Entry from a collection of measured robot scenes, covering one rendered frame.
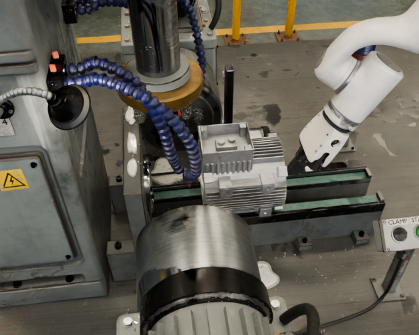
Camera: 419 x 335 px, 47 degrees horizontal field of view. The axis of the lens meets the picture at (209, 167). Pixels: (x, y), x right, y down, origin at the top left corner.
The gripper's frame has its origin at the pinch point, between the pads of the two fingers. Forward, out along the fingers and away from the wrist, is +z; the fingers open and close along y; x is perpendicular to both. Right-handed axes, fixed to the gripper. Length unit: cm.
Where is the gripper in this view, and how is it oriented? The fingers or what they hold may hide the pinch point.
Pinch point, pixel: (296, 166)
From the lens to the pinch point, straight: 116.8
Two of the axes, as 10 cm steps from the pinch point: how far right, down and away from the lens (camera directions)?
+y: -1.2, -7.0, 7.1
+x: -8.7, -2.7, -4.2
